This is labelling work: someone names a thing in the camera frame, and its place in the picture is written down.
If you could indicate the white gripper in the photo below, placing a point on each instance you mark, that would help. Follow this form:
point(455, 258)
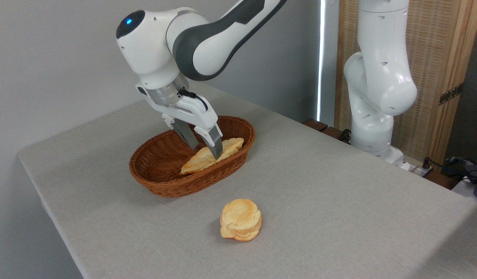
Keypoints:
point(196, 112)

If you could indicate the dark metal screen hinge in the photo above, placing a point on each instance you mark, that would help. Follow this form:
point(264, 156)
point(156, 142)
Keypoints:
point(451, 94)

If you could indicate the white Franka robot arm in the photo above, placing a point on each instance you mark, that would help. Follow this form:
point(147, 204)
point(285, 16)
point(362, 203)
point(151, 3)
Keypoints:
point(382, 77)

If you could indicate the brown wicker basket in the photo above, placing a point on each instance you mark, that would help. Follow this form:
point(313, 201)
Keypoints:
point(161, 162)

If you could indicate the long golden bread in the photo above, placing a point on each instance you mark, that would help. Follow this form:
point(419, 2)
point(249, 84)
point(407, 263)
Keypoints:
point(199, 161)

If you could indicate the white power strip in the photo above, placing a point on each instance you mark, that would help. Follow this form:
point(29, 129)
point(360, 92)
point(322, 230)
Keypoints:
point(419, 170)

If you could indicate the wooden woven folding screen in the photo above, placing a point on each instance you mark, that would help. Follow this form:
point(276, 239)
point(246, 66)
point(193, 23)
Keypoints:
point(436, 46)

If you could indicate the round golden bread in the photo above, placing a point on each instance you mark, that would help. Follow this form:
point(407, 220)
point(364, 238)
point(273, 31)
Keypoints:
point(240, 219)

